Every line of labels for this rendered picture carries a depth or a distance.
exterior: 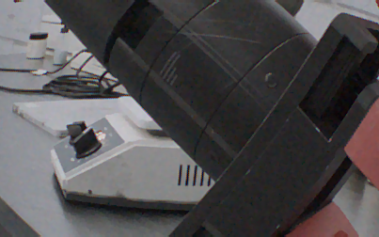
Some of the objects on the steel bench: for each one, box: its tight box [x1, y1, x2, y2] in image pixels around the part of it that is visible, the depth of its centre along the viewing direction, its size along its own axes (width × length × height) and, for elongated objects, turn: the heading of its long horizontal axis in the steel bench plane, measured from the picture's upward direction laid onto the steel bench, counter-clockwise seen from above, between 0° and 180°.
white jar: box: [26, 32, 48, 59], centre depth 195 cm, size 6×6×6 cm
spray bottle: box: [53, 21, 71, 65], centre depth 183 cm, size 4×4×11 cm
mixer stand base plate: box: [12, 98, 125, 136], centre depth 126 cm, size 30×20×1 cm, turn 97°
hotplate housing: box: [51, 113, 214, 210], centre depth 88 cm, size 22×13×8 cm, turn 75°
